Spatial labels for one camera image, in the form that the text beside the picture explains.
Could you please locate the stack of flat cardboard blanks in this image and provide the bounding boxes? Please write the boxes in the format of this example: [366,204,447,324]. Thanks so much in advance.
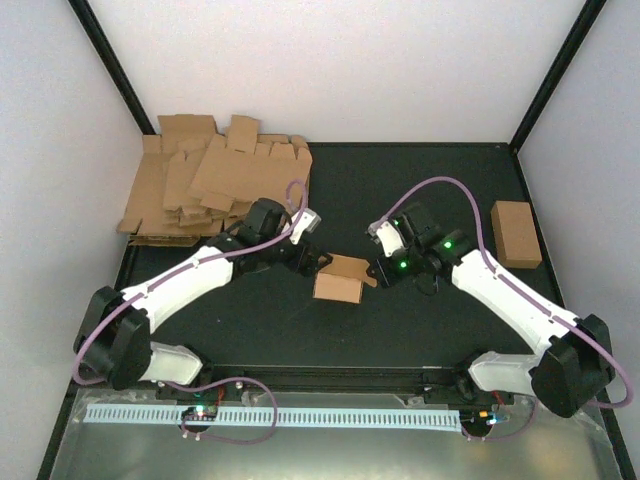
[117,114,313,247]

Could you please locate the right black frame post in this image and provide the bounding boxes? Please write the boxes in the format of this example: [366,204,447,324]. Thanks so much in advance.
[509,0,608,154]

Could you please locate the metal base plate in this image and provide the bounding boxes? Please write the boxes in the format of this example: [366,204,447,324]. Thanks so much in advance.
[40,390,630,479]

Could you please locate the light blue slotted cable duct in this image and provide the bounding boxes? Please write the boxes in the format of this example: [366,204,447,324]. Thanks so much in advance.
[83,404,462,433]

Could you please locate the black frame post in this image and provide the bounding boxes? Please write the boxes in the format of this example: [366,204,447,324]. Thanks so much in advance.
[67,0,156,135]
[509,0,608,154]

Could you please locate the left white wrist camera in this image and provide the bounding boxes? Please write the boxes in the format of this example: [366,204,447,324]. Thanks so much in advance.
[289,208,321,245]

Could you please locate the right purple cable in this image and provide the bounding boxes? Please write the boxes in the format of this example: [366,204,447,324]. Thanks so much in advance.
[382,177,632,443]

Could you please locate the left black frame post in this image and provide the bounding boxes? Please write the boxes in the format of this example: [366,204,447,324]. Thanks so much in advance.
[67,0,156,135]

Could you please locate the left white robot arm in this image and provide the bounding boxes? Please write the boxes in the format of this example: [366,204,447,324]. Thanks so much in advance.
[73,199,332,399]

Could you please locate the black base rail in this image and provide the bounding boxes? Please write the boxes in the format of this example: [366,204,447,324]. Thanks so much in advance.
[156,364,513,407]

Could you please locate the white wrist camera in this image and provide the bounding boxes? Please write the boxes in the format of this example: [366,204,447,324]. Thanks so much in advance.
[289,208,321,245]
[367,219,405,258]

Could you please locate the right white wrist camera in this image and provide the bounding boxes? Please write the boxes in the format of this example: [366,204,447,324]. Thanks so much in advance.
[367,219,405,258]

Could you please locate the folded brown cardboard box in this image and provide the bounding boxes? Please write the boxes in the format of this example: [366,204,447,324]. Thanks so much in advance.
[490,200,542,270]

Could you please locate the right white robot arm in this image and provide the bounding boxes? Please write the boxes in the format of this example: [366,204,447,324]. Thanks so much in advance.
[367,203,615,418]

